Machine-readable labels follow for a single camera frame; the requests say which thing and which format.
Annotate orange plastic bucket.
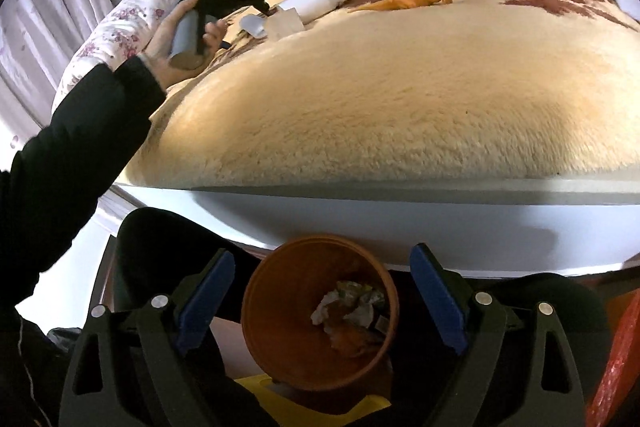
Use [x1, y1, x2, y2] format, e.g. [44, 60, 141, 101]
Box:
[241, 234, 400, 392]

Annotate person's black pants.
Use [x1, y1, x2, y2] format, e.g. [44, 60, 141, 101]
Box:
[112, 207, 615, 427]

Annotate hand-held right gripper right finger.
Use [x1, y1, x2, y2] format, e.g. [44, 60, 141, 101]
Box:
[409, 243, 586, 427]

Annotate white spout pouch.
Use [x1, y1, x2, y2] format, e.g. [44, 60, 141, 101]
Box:
[310, 291, 346, 328]

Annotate pink floral pillows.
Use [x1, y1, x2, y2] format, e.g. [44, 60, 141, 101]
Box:
[52, 0, 201, 112]

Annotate person's left hand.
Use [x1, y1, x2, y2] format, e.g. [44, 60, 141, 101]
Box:
[141, 0, 228, 86]

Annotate green snack wrapper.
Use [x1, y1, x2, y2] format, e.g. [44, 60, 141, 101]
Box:
[336, 281, 385, 305]

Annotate person's black jacket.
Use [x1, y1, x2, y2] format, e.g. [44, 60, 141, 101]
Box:
[0, 302, 81, 427]

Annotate small clear plastic cup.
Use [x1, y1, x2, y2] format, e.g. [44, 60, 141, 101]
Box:
[239, 14, 268, 40]

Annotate patterned sheer curtain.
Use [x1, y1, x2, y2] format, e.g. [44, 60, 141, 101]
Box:
[0, 0, 118, 158]

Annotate red plastic bag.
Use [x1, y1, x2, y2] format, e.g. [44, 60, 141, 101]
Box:
[585, 302, 640, 427]

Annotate person's left forearm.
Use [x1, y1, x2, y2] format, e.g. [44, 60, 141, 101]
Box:
[0, 57, 168, 308]

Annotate beige floral plush blanket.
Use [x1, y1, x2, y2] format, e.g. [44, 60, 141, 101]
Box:
[125, 0, 640, 192]

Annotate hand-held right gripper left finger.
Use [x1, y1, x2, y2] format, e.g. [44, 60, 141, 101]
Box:
[59, 248, 236, 427]

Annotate white bed frame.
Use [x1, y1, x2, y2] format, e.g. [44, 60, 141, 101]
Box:
[110, 179, 640, 278]

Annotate orange snack packet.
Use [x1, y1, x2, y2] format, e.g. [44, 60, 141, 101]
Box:
[327, 324, 386, 358]

